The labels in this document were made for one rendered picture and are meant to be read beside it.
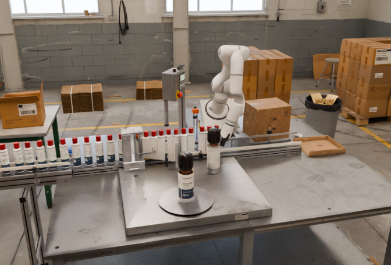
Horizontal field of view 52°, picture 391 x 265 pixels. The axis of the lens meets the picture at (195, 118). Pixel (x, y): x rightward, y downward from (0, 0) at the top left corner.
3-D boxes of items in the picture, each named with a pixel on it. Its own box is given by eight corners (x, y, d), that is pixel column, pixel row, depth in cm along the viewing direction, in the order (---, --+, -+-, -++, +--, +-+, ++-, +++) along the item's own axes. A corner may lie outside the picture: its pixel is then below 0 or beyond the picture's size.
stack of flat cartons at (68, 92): (62, 113, 637) (60, 94, 626) (64, 103, 686) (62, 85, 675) (104, 110, 651) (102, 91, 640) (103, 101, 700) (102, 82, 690)
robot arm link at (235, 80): (236, 74, 293) (234, 116, 297) (228, 74, 279) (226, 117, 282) (248, 74, 290) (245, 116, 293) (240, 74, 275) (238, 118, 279)
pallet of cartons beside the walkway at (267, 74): (290, 115, 630) (295, 58, 599) (239, 119, 615) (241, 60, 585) (264, 94, 741) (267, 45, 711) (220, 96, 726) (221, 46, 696)
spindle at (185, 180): (180, 204, 223) (179, 157, 213) (177, 195, 231) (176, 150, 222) (195, 202, 225) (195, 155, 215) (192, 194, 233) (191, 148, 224)
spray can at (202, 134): (199, 154, 287) (199, 127, 280) (197, 151, 292) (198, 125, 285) (206, 154, 288) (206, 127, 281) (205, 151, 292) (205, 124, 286)
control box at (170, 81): (162, 100, 273) (161, 73, 267) (172, 93, 288) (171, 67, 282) (176, 102, 270) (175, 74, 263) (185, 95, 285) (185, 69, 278)
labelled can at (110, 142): (107, 164, 272) (105, 136, 265) (107, 161, 277) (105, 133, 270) (116, 163, 273) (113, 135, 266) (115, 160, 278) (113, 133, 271)
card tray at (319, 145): (308, 156, 296) (309, 151, 294) (292, 142, 319) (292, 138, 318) (345, 152, 302) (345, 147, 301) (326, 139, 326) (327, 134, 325)
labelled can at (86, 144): (85, 166, 269) (82, 138, 262) (85, 163, 274) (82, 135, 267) (93, 166, 270) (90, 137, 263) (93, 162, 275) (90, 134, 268)
